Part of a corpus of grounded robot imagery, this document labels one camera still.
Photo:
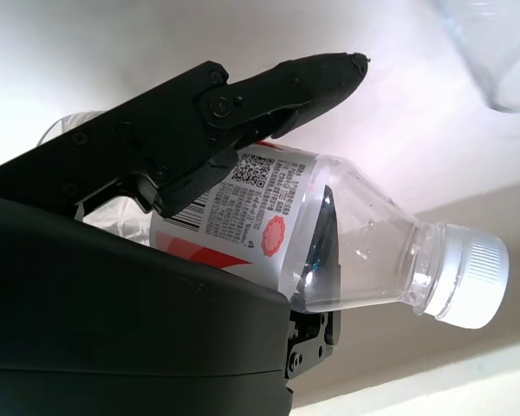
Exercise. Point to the clear plastic water bottle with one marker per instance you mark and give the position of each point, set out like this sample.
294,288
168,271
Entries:
372,242

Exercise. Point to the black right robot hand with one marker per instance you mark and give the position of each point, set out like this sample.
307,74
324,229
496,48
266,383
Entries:
112,312

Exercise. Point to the clear plastic cup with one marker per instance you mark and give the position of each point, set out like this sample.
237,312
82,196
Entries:
498,52

